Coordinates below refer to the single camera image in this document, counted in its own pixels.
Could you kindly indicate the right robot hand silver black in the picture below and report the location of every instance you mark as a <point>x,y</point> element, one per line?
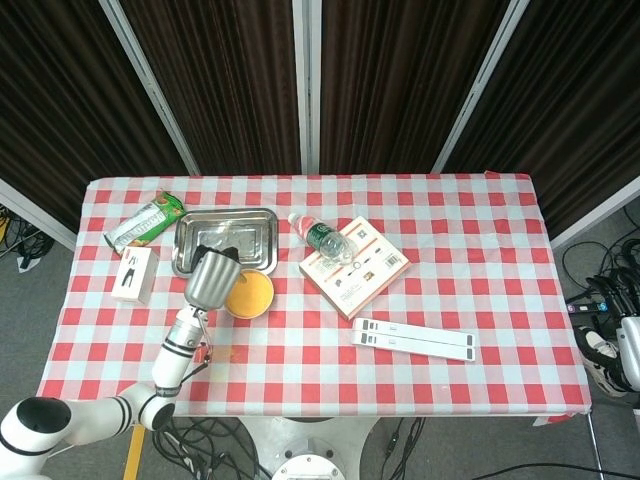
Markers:
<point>631,350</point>

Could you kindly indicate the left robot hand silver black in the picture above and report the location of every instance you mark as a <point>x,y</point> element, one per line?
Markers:
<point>212,280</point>

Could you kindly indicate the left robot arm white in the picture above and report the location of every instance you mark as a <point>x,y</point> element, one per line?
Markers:
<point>172,355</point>

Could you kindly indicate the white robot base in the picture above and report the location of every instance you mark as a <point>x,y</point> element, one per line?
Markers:
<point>310,445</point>

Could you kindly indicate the yellow round bowl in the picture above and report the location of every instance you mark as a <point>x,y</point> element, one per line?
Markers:
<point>255,295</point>

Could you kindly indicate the black power strip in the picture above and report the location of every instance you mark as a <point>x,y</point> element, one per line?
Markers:
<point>587,306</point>

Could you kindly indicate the rectangular stainless steel tray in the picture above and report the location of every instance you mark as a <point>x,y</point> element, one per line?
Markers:
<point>250,230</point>

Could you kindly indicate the small white box pliers print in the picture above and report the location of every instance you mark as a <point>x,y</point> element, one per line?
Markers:
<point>132,277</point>

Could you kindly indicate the green snack bag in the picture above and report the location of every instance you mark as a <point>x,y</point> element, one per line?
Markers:
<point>142,225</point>

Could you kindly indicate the clear plastic water bottle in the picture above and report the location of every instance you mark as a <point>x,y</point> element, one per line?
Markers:
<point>325,240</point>

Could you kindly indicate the white orange cardboard product box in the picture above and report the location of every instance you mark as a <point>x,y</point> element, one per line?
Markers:
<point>365,277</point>

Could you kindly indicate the red white checkered tablecloth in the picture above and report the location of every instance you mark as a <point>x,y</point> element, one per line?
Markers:
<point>350,385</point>

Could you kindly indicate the yellow floor tape strip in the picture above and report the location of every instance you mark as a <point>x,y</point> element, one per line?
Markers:
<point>134,457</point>

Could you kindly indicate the dark brown curtain panel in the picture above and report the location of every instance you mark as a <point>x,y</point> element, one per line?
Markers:
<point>225,75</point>
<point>60,100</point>
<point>575,100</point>
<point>400,75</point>

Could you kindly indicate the white folded laptop stand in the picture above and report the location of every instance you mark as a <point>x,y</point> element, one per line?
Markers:
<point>415,340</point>

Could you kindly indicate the white partition frame rail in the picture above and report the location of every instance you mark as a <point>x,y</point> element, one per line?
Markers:
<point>35,215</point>
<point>595,212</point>

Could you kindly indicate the white partition frame post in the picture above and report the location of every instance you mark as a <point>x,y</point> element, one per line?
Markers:
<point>306,85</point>
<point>152,90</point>
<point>481,85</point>

